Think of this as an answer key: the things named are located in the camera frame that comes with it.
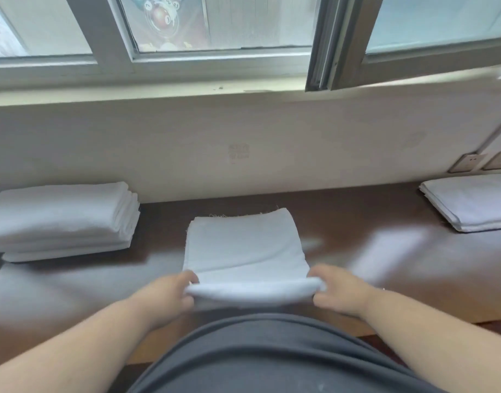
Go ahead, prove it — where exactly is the person's left hand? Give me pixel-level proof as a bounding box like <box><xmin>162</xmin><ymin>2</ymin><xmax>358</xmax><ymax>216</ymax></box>
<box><xmin>129</xmin><ymin>269</ymin><xmax>200</xmax><ymax>330</ymax></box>

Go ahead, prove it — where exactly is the person's right hand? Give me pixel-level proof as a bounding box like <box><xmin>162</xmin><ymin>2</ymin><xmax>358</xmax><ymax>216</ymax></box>
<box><xmin>308</xmin><ymin>264</ymin><xmax>376</xmax><ymax>320</ymax></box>

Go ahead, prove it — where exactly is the pale poster behind glass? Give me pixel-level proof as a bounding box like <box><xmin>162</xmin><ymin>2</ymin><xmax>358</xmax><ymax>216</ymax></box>
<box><xmin>0</xmin><ymin>0</ymin><xmax>29</xmax><ymax>58</ymax></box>

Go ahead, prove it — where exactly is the grey wall cable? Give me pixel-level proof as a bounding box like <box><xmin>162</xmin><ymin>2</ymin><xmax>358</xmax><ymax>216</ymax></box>
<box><xmin>474</xmin><ymin>117</ymin><xmax>501</xmax><ymax>157</ymax></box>

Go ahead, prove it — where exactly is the person's left forearm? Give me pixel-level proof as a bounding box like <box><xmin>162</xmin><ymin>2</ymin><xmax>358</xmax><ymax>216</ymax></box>
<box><xmin>0</xmin><ymin>299</ymin><xmax>161</xmax><ymax>393</ymax></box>

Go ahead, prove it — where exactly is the white towel with frayed edge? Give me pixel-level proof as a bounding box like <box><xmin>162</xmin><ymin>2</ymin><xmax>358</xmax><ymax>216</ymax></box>
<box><xmin>182</xmin><ymin>207</ymin><xmax>328</xmax><ymax>304</ymax></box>

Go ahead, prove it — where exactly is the stack of folded white towels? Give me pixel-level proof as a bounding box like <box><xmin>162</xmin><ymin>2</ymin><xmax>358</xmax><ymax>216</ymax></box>
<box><xmin>0</xmin><ymin>182</ymin><xmax>141</xmax><ymax>263</ymax></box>

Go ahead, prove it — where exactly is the person's grey shirt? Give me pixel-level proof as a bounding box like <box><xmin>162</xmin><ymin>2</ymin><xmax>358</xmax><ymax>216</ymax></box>
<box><xmin>127</xmin><ymin>314</ymin><xmax>444</xmax><ymax>393</ymax></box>

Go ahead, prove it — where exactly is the open grey window sash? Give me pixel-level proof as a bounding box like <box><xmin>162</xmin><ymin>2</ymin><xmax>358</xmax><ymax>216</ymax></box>
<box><xmin>305</xmin><ymin>0</ymin><xmax>501</xmax><ymax>93</ymax></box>

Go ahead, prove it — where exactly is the person's right forearm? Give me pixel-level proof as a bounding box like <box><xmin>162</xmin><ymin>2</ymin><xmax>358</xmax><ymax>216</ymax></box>
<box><xmin>363</xmin><ymin>289</ymin><xmax>501</xmax><ymax>393</ymax></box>

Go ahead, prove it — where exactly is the folded white towel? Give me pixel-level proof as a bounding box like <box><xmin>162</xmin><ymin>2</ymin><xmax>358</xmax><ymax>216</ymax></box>
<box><xmin>419</xmin><ymin>173</ymin><xmax>501</xmax><ymax>234</ymax></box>

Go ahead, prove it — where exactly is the grey sliding window frame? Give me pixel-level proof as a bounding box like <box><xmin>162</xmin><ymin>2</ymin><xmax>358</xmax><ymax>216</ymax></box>
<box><xmin>0</xmin><ymin>0</ymin><xmax>329</xmax><ymax>94</ymax></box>

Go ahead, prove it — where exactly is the beige wall socket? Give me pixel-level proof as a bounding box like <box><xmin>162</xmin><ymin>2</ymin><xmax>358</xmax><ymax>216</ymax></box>
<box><xmin>482</xmin><ymin>150</ymin><xmax>501</xmax><ymax>172</ymax></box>
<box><xmin>448</xmin><ymin>153</ymin><xmax>488</xmax><ymax>175</ymax></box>

